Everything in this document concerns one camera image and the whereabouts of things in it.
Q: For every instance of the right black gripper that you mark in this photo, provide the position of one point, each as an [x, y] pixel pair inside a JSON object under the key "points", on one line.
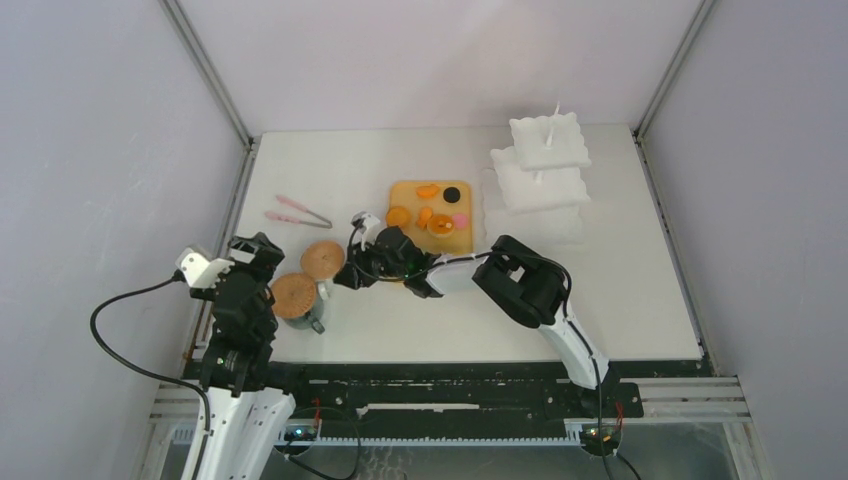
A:
{"points": [[348, 276]]}

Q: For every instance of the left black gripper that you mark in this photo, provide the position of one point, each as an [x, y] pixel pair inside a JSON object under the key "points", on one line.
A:
{"points": [[267, 254]]}

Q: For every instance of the pink handled metal tongs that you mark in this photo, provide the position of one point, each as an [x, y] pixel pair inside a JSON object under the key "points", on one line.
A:
{"points": [[314, 220]]}

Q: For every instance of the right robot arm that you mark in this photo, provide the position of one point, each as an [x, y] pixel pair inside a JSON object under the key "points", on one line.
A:
{"points": [[532, 290]]}

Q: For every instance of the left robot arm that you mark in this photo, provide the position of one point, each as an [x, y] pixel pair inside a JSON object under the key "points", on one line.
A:
{"points": [[240, 416]]}

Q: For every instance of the grey mug with rattan lid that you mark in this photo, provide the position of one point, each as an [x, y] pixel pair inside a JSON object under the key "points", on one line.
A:
{"points": [[298, 303]]}

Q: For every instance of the orange round tart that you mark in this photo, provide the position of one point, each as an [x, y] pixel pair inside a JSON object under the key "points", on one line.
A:
{"points": [[398, 216]]}

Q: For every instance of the small orange pastry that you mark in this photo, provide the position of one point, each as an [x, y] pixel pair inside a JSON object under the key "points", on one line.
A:
{"points": [[424, 216]]}

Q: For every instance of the orange glazed donut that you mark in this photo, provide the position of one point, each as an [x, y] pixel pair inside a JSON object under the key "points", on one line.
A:
{"points": [[441, 226]]}

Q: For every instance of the yellow serving tray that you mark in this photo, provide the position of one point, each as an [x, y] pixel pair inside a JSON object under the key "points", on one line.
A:
{"points": [[402, 193]]}

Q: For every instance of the pink macaron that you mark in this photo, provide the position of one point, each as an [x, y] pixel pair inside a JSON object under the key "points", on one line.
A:
{"points": [[460, 221]]}

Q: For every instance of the black round cookie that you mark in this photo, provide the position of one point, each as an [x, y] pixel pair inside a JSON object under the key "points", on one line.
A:
{"points": [[451, 195]]}

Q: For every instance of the white three tier stand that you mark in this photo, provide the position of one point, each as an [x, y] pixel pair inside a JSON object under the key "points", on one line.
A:
{"points": [[534, 190]]}

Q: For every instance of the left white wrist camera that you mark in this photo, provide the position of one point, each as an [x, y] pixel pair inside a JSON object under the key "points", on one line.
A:
{"points": [[199, 271]]}

